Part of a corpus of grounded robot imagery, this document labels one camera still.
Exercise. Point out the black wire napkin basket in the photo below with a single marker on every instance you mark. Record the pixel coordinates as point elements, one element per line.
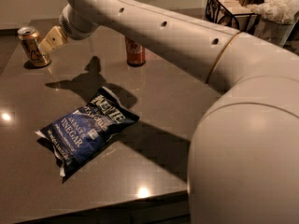
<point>232,13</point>

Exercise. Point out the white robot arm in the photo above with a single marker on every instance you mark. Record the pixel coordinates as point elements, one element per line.
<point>243,163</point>

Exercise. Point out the blue Kettle chip bag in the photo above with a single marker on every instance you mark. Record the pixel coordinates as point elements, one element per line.
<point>79,135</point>

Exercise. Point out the red Coca-Cola can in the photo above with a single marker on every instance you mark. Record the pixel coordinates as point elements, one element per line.
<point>135,53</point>

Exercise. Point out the orange La Croix can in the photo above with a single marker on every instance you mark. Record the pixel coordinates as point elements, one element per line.
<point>30,39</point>

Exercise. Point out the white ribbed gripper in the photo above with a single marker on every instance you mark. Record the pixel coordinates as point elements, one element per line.
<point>69,24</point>

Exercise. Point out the clear cup with napkins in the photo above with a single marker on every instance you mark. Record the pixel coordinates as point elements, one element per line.
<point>276,19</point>

